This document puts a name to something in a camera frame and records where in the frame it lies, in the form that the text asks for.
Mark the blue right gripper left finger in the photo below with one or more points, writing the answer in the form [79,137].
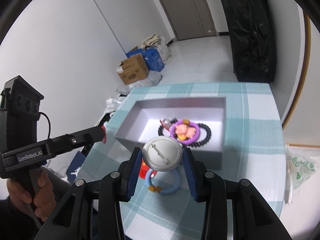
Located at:
[132,173]

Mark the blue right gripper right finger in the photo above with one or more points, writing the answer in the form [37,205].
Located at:
[192,173]

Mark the white round pin badge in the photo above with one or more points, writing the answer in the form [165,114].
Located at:
[162,153]

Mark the purple ring pig charm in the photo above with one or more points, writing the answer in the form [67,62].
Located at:
[185,132]

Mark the red flag pin badge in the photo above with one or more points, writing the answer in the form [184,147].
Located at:
[144,171]

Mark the grey open cardboard box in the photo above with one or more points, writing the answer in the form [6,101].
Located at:
[198,123]

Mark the blue jordan shoe box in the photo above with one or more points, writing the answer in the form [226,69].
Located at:
[74,167]

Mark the teal plaid tablecloth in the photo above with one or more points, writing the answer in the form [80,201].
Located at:
[254,149]

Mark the grey plastic mailer bag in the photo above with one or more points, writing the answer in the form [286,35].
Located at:
[153,79]

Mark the brown cardboard box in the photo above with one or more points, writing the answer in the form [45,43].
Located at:
[132,69]

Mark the blue cardboard box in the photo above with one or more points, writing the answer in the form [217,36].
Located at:
[151,57]

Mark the white green plastic bag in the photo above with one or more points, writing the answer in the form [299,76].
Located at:
[299,168]

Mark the white wardrobe gold trim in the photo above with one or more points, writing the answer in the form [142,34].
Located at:
[301,124]

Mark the white canvas tote bag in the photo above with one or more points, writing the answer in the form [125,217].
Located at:
[157,42]

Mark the black backpack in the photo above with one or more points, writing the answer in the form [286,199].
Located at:
[252,40]

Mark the grey room door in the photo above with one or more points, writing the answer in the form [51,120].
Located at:
[189,18]

